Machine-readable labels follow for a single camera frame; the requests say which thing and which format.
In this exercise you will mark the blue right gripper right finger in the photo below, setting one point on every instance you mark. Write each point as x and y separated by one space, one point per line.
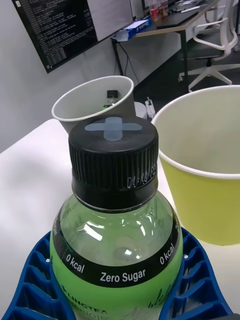
200 287

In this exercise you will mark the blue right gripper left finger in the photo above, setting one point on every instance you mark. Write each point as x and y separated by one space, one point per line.
27 282

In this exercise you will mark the green bottle cross-marked black cap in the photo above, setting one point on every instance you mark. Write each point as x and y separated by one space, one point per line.
115 250

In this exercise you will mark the yellow-green plastic bin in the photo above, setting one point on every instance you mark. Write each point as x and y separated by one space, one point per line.
207 205

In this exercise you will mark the white power strip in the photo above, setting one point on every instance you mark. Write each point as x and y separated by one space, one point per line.
150 108

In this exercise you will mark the white office chair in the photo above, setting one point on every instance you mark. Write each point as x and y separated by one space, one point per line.
212 46

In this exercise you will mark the black computer monitor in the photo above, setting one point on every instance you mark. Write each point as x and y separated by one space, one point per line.
57 27

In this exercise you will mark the black desk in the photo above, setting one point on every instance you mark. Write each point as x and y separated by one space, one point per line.
170 26

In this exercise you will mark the blue cardboard box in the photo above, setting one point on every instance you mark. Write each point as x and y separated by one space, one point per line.
140 26

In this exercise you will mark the small red cup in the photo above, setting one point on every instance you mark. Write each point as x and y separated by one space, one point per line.
154 12

